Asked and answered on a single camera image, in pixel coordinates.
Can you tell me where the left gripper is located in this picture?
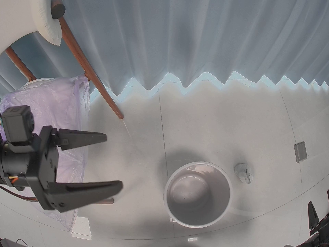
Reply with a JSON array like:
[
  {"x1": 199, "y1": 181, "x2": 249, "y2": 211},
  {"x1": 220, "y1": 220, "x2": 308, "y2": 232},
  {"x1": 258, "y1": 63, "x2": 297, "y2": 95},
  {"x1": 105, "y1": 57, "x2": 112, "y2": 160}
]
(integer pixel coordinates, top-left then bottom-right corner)
[{"x1": 0, "y1": 126, "x2": 123, "y2": 213}]

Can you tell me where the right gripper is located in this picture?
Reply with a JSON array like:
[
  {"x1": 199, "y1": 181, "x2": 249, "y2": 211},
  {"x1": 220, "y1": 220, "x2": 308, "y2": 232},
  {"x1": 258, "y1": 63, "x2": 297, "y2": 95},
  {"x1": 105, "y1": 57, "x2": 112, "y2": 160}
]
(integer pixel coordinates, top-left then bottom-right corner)
[{"x1": 308, "y1": 189, "x2": 329, "y2": 238}]

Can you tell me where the purple plastic bag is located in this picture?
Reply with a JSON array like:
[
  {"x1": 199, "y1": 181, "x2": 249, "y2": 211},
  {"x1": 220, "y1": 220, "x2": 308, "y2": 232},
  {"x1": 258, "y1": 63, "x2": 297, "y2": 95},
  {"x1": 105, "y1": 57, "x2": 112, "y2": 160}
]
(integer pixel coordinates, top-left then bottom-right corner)
[{"x1": 0, "y1": 76, "x2": 90, "y2": 232}]

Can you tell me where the white trash bin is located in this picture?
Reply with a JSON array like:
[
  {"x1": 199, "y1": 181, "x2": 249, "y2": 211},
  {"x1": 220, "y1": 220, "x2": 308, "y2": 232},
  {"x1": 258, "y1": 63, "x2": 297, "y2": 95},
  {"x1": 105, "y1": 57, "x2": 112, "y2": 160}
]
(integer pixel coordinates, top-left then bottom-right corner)
[{"x1": 164, "y1": 162, "x2": 233, "y2": 228}]

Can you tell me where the crumpled white paper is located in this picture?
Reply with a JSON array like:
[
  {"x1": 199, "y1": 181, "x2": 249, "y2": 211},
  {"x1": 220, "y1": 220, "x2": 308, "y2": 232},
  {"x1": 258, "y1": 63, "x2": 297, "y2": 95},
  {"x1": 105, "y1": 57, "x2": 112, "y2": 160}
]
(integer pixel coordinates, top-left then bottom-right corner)
[{"x1": 234, "y1": 163, "x2": 254, "y2": 184}]

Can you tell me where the wooden chair with white cushions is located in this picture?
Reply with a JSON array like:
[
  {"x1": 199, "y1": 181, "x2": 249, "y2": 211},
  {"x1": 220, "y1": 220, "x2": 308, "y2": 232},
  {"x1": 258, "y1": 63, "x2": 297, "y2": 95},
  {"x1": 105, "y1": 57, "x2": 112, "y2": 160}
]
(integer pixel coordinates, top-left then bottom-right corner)
[{"x1": 0, "y1": 0, "x2": 125, "y2": 206}]

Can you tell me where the pale blue curtain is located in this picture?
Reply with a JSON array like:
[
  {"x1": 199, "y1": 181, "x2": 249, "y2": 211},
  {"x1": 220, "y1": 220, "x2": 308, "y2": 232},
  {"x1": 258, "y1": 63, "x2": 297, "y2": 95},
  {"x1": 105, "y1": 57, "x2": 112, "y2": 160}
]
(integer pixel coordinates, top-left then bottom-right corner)
[{"x1": 0, "y1": 0, "x2": 329, "y2": 104}]

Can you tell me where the brown braided cable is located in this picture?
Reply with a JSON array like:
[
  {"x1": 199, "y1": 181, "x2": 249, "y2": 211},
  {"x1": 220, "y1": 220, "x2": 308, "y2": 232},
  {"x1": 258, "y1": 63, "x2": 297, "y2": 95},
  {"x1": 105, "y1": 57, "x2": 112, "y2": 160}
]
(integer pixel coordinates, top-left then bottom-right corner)
[{"x1": 0, "y1": 186, "x2": 39, "y2": 202}]

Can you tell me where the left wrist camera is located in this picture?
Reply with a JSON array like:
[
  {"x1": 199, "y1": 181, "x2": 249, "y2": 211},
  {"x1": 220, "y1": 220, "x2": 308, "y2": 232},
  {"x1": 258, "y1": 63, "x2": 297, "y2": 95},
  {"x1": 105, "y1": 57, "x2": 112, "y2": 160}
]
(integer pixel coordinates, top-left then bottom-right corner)
[{"x1": 1, "y1": 105, "x2": 36, "y2": 146}]

